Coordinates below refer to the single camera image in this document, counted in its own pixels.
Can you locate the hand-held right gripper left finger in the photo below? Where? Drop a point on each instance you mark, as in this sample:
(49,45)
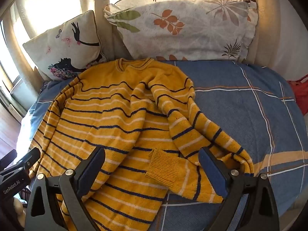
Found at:
(89,173)

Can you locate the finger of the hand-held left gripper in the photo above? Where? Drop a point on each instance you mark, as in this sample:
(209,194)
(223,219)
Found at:
(30,157)

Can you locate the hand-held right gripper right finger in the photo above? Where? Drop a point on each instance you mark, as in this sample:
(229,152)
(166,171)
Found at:
(214,173)

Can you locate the yellow striped towel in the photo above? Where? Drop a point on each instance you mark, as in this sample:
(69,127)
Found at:
(108,115)

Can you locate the blue plaid bed sheet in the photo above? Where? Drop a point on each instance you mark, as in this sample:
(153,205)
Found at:
(240,105)

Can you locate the figure print cushion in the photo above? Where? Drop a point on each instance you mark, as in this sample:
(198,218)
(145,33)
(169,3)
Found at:
(67,48)

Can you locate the red cloth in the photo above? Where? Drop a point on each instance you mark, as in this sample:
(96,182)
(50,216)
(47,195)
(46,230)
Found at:
(300,93)

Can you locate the leaf print pillow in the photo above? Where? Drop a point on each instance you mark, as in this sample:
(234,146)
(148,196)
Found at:
(192,36)

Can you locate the beige curtain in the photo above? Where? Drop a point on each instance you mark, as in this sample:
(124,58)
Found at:
(102,0)

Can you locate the window frame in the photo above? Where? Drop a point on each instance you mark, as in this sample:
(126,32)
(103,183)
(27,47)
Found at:
(7,60)

